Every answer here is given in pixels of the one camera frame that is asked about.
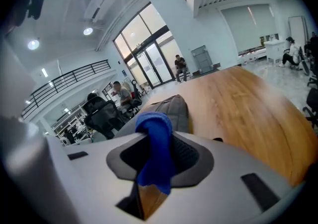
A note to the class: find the person's head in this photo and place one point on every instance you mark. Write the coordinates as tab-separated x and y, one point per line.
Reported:
17	12

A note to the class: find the white ceiling air conditioner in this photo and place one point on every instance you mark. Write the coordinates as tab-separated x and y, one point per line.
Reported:
99	7

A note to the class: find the grey metal cabinet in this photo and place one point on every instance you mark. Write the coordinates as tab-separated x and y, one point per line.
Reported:
202	59

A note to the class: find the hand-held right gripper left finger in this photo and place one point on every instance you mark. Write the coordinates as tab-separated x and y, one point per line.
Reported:
87	168

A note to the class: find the round ceiling light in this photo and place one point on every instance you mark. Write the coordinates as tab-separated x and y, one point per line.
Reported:
33	44
88	31

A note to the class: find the black mesh office chair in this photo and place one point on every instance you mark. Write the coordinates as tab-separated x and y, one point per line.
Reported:
104	118

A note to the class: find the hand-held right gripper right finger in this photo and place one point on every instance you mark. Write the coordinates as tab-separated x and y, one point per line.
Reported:
223	158

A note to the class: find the white cabinet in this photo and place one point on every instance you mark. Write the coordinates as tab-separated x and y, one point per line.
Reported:
273	49

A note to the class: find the black head-worn camera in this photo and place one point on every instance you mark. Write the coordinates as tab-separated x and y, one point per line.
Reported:
36	4

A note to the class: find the grey backpack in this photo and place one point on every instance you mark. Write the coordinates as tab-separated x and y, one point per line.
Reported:
176	111

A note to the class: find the grey window blind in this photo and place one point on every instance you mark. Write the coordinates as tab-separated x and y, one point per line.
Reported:
248	29

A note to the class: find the glass entrance doors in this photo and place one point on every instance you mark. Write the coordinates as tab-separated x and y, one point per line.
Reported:
149	64

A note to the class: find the black balcony railing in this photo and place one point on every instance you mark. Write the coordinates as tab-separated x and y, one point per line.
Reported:
74	72

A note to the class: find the blue wall sign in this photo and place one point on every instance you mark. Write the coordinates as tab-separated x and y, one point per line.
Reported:
124	73

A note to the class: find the blue cloth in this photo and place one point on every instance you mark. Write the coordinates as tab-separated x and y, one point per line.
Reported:
159	148

